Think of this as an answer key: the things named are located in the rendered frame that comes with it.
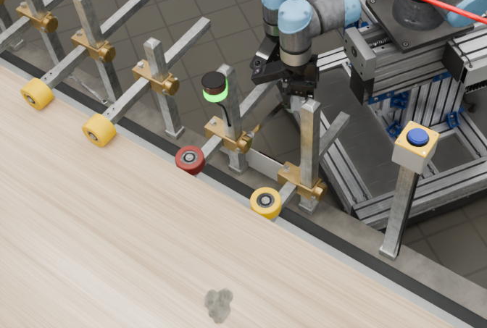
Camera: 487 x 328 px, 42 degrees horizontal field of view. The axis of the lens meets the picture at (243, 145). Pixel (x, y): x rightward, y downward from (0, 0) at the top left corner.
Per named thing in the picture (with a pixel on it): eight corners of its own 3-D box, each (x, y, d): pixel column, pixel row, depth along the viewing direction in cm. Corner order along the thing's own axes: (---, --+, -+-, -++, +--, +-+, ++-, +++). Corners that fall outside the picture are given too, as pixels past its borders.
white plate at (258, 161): (217, 147, 200) (214, 127, 192) (288, 185, 190) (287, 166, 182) (217, 148, 200) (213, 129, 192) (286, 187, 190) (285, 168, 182)
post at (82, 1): (118, 98, 217) (79, -13, 178) (126, 102, 215) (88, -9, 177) (111, 105, 215) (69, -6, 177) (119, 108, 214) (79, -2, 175)
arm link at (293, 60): (276, 53, 149) (284, 28, 153) (277, 66, 152) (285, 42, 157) (307, 57, 147) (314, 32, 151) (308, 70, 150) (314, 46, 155)
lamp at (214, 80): (220, 121, 177) (211, 67, 159) (237, 129, 174) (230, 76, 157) (207, 135, 174) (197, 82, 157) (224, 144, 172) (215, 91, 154)
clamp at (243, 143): (216, 125, 190) (214, 115, 186) (253, 145, 185) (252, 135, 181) (204, 138, 187) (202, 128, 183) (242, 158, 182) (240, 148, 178)
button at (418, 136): (412, 129, 135) (414, 124, 134) (430, 137, 134) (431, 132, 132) (404, 142, 134) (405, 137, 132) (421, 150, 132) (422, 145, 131)
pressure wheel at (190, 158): (192, 163, 185) (186, 139, 176) (214, 175, 182) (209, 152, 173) (175, 182, 182) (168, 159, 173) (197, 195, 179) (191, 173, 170)
